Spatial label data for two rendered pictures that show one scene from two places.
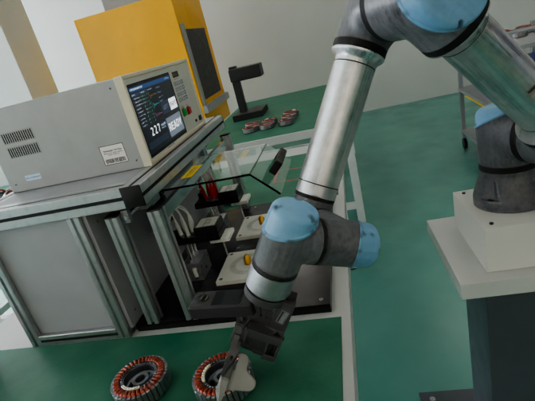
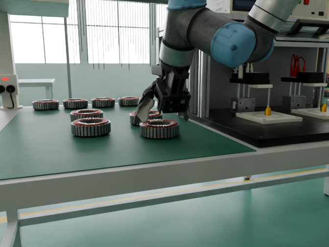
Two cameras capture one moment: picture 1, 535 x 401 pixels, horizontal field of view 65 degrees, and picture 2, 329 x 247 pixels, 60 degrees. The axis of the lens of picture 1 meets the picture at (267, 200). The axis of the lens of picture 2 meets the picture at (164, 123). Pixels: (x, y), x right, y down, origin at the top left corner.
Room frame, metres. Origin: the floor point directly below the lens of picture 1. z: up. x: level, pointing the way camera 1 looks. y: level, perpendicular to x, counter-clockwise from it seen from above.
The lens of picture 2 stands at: (0.20, -0.51, 0.94)
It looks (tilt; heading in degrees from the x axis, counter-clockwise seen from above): 12 degrees down; 57
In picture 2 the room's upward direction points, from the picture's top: straight up
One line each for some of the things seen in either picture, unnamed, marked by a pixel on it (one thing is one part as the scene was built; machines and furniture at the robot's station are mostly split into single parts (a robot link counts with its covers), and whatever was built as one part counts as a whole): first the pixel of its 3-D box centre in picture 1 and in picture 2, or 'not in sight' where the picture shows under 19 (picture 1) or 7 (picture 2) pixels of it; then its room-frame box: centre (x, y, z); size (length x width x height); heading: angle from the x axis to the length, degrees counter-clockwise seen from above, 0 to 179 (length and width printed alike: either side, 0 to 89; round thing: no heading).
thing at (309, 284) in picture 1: (253, 248); (292, 118); (1.12, 0.08, 0.76); 0.64 x 0.47 x 0.02; 166
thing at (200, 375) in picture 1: (223, 378); (159, 128); (0.62, 0.16, 0.77); 0.11 x 0.11 x 0.04
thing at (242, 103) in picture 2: (197, 265); (242, 105); (1.03, 0.23, 0.80); 0.07 x 0.05 x 0.06; 166
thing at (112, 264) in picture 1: (163, 212); (253, 71); (1.18, 0.31, 0.92); 0.66 x 0.01 x 0.30; 166
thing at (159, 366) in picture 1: (141, 381); (146, 117); (0.67, 0.33, 0.77); 0.11 x 0.11 x 0.04
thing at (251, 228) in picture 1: (263, 224); (322, 112); (1.23, 0.03, 0.78); 0.15 x 0.15 x 0.01; 76
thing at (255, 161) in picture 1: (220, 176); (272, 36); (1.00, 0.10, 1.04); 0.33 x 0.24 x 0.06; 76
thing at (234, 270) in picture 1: (248, 265); (267, 116); (1.00, 0.09, 0.78); 0.15 x 0.15 x 0.01; 76
